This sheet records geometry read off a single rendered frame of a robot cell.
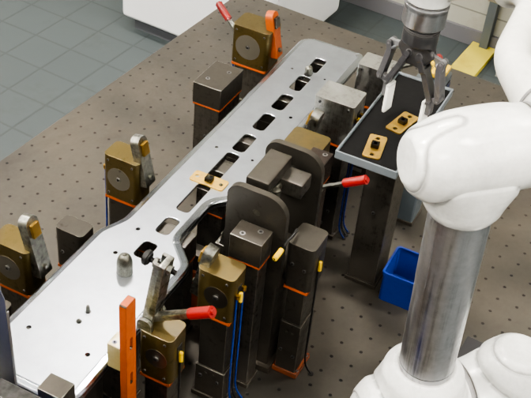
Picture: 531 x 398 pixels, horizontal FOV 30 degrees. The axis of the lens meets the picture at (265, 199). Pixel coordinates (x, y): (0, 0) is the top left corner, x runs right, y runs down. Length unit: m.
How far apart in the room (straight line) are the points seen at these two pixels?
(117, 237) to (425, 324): 0.70
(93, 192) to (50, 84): 1.74
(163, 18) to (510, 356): 2.98
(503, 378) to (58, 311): 0.84
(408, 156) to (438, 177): 0.06
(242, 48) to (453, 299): 1.25
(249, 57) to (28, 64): 1.94
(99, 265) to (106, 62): 2.55
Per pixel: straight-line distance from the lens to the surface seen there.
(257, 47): 2.67
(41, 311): 1.93
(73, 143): 2.82
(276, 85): 2.54
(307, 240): 1.97
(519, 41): 1.75
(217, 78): 2.50
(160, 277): 1.71
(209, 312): 1.72
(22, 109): 4.20
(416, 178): 1.45
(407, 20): 2.02
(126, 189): 2.23
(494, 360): 1.91
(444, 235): 1.56
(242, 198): 1.92
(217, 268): 1.90
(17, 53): 4.56
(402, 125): 2.17
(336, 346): 2.29
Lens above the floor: 2.39
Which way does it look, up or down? 40 degrees down
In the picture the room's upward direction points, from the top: 6 degrees clockwise
